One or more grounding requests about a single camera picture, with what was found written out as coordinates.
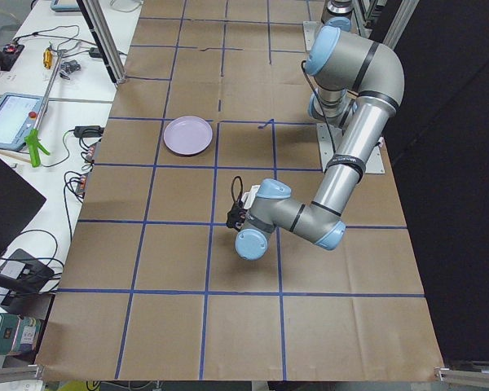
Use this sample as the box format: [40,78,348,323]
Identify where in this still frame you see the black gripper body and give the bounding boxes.
[226,205,247,231]

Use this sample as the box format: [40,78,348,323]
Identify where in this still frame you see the white faceted cup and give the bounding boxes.
[240,185,260,209]

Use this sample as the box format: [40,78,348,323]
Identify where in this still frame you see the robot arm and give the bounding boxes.
[235,20,404,261]

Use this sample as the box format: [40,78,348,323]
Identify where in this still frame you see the lilac plate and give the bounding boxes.
[163,116,213,156]

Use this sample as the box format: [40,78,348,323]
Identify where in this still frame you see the black power adapter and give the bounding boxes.
[73,125,104,138]

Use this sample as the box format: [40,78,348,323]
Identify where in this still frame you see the black monitor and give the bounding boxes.
[0,159,46,256]

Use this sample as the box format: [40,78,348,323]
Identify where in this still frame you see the teach pendant tablet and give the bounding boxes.
[0,92,42,151]

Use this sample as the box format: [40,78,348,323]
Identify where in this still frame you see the yellow utility knife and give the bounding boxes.
[42,47,53,69]

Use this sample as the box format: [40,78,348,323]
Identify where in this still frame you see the green tin box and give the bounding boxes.
[0,313,44,355]

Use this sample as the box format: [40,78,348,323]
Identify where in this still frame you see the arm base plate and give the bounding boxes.
[316,123,385,174]

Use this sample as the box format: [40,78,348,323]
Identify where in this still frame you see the green handled grabber tool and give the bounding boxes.
[24,50,64,168]

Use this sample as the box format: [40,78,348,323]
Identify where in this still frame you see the aluminium frame post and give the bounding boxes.
[77,0,126,85]

